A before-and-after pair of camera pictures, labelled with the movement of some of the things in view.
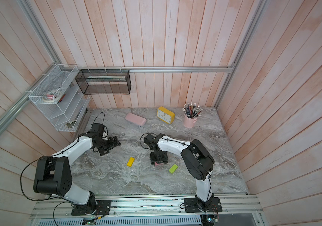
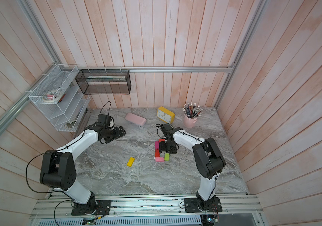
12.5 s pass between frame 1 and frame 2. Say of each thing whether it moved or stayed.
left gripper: moved
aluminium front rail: stayed
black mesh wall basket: stayed
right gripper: moved
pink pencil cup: stayed
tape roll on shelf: stayed
